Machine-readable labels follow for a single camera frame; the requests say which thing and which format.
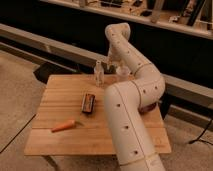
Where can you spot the purple ceramic bowl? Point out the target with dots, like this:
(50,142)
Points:
(147,109)

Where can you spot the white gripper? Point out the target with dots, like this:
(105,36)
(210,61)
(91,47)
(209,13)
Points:
(113,59)

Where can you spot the orange carrot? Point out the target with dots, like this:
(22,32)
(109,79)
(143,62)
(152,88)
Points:
(65,125)

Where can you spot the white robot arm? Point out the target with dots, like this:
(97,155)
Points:
(123,100)

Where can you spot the black snack box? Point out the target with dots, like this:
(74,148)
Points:
(88,103)

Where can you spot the wooden table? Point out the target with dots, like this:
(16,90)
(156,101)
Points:
(62,101)

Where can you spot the clear plastic bottle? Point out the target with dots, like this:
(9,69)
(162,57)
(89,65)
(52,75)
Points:
(99,74)

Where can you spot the long wooden shelf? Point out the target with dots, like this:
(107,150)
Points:
(129,13)

